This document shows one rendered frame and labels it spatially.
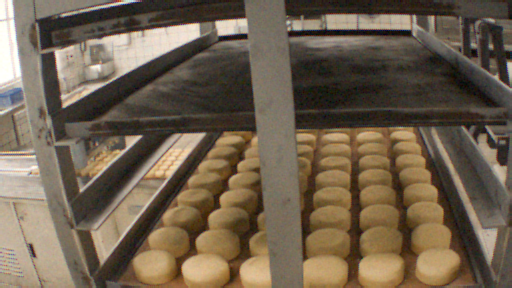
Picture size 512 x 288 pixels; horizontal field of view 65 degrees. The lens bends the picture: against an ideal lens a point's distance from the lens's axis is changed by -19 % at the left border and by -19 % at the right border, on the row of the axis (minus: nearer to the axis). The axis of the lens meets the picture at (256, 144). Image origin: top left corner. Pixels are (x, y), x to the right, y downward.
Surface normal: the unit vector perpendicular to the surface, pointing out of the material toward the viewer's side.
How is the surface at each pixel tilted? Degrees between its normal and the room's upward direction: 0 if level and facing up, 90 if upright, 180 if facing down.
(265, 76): 90
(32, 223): 90
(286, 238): 90
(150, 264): 0
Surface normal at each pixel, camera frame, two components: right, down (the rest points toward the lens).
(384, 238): -0.09, -0.94
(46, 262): -0.17, 0.34
